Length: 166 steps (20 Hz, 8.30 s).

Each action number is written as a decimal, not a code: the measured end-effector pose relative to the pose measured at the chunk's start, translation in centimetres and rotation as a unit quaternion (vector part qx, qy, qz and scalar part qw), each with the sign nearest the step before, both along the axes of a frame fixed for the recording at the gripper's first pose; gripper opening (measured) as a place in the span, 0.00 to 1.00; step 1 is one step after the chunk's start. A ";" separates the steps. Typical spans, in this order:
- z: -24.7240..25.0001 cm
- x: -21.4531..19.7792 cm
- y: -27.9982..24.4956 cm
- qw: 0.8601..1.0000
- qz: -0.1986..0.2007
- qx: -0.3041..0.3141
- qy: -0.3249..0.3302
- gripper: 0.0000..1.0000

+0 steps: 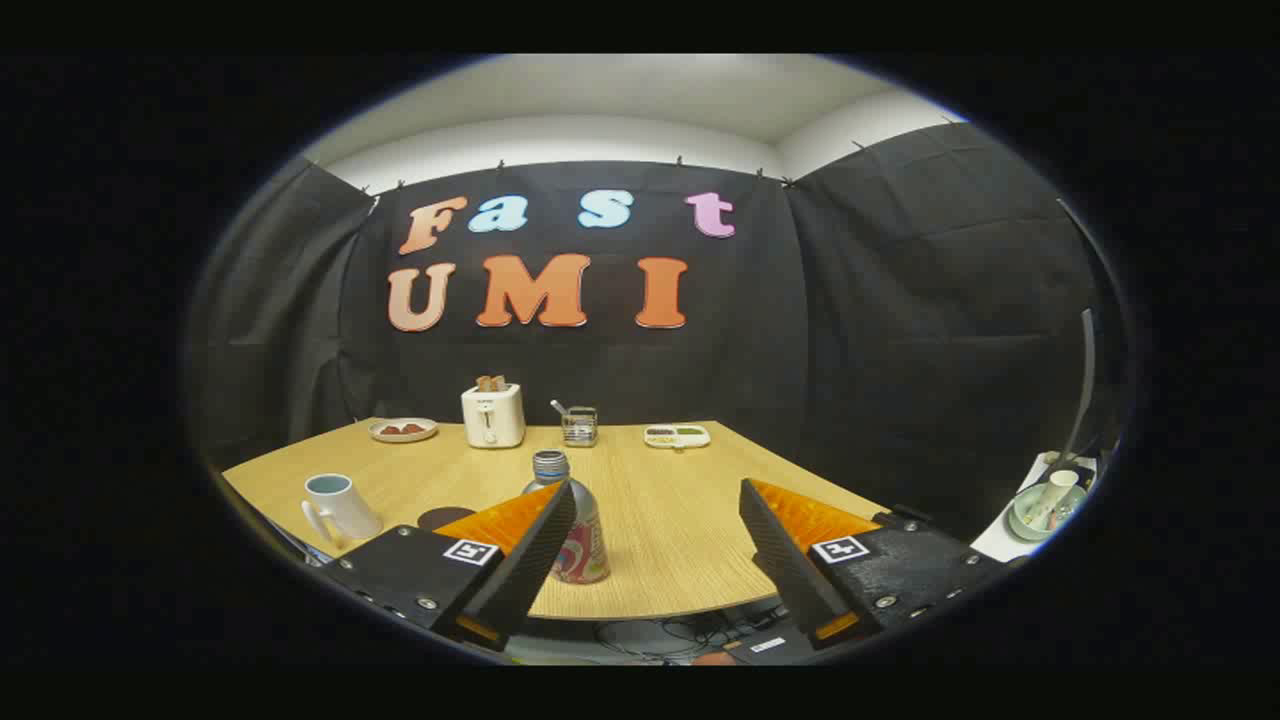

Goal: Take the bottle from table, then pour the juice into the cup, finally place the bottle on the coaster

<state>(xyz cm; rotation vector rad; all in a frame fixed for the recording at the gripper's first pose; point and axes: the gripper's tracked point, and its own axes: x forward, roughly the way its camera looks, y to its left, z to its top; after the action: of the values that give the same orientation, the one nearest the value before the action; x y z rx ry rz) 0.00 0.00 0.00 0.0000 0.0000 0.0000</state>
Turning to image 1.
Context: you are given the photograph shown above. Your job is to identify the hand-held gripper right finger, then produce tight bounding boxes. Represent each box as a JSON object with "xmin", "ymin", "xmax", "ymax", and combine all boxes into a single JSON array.
[{"xmin": 738, "ymin": 478, "xmax": 1011, "ymax": 651}]

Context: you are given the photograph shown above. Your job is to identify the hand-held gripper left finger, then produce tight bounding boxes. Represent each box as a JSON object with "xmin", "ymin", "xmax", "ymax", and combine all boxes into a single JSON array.
[{"xmin": 322, "ymin": 480, "xmax": 579, "ymax": 653}]

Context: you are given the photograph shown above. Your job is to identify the silver juice bottle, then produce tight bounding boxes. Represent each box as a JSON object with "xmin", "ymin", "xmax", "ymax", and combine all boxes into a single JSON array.
[{"xmin": 520, "ymin": 450, "xmax": 612, "ymax": 586}]

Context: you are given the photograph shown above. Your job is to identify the white paper cup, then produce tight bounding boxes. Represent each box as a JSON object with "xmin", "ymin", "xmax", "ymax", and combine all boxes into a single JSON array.
[{"xmin": 1030, "ymin": 469, "xmax": 1081, "ymax": 529}]

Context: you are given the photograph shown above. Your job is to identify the wooden table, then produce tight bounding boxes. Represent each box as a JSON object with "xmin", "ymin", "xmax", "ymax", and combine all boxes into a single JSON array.
[{"xmin": 222, "ymin": 418, "xmax": 891, "ymax": 621}]

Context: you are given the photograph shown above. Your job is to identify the white toaster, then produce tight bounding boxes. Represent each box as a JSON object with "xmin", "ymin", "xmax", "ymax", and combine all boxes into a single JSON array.
[{"xmin": 461, "ymin": 383, "xmax": 526, "ymax": 450}]

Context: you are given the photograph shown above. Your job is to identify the white round plate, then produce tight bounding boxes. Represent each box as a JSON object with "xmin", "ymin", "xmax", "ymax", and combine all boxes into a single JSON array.
[{"xmin": 368, "ymin": 417, "xmax": 439, "ymax": 444}]

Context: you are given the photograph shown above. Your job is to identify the black backdrop cloth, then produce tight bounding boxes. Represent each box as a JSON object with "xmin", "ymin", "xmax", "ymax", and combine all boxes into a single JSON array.
[{"xmin": 185, "ymin": 122, "xmax": 1121, "ymax": 541}]

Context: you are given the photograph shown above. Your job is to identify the pale green bowl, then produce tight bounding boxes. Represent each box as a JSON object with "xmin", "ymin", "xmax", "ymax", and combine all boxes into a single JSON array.
[{"xmin": 1008, "ymin": 482, "xmax": 1089, "ymax": 543}]

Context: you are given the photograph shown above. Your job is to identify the grey upright bar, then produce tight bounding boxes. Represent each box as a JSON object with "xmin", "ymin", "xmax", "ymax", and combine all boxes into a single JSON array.
[{"xmin": 1056, "ymin": 198, "xmax": 1106, "ymax": 471}]

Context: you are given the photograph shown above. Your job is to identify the black cables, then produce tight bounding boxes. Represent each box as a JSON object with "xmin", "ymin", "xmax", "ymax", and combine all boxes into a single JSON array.
[{"xmin": 595, "ymin": 605, "xmax": 791, "ymax": 663}]

